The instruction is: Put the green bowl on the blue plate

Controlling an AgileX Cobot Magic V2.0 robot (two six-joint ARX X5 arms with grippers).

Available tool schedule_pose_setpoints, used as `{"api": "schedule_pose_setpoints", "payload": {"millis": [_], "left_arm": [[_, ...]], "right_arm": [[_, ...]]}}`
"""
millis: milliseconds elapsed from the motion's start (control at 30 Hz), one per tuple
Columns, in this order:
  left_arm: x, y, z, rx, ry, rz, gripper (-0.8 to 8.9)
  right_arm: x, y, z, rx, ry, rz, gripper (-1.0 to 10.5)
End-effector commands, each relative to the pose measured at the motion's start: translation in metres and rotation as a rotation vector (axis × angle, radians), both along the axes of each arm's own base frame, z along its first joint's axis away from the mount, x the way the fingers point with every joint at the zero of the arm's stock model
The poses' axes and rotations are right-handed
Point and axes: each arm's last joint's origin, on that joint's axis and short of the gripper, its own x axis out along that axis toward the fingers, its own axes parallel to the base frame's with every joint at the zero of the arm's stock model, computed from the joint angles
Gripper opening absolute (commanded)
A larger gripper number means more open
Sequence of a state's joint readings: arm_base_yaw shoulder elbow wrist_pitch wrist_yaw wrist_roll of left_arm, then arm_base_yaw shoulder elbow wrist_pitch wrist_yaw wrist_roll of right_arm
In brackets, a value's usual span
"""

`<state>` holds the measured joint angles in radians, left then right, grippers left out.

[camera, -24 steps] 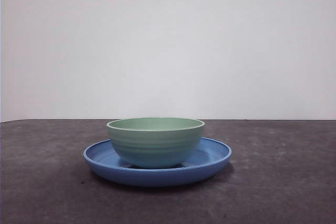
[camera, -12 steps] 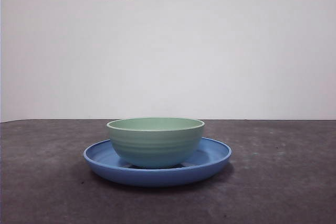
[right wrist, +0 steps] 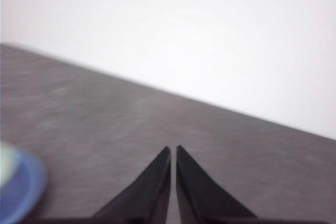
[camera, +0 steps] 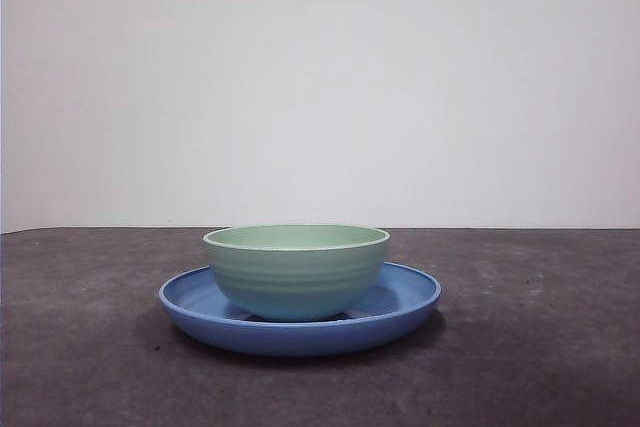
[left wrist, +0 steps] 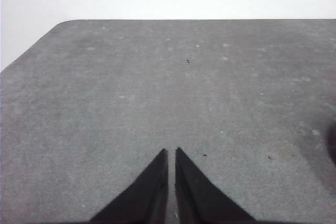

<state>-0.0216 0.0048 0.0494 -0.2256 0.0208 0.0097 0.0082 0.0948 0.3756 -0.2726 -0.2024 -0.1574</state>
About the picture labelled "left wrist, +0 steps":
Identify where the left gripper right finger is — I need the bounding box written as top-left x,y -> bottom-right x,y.
175,147 -> 257,224

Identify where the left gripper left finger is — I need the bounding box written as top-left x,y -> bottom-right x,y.
89,148 -> 169,224

